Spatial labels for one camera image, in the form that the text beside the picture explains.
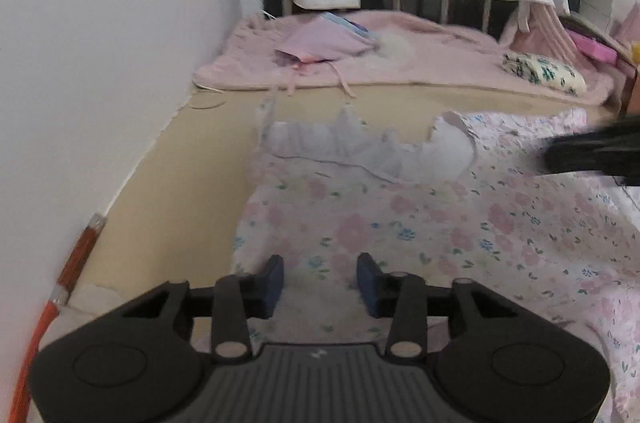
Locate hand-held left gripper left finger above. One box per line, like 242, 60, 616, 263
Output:
120, 254, 285, 364

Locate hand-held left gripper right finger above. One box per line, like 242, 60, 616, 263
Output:
356, 253, 523, 361

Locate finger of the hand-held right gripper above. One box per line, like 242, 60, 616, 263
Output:
542, 115, 640, 188

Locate pink floral garment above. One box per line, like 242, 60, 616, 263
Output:
232, 98, 640, 423

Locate folded green floral cloth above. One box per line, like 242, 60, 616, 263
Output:
502, 51, 588, 96

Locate pink flat box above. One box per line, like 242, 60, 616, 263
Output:
570, 30, 619, 64

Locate pink pouch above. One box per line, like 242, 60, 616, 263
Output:
615, 0, 640, 40

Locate pink fleece blanket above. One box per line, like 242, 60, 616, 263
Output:
192, 10, 621, 106

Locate blue face mask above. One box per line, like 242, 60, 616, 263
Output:
319, 12, 373, 40

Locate white string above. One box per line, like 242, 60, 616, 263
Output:
191, 84, 228, 110

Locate orange hose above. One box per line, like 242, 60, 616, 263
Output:
14, 213, 108, 423

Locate small pink drawstring cloth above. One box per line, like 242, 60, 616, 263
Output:
274, 23, 382, 100

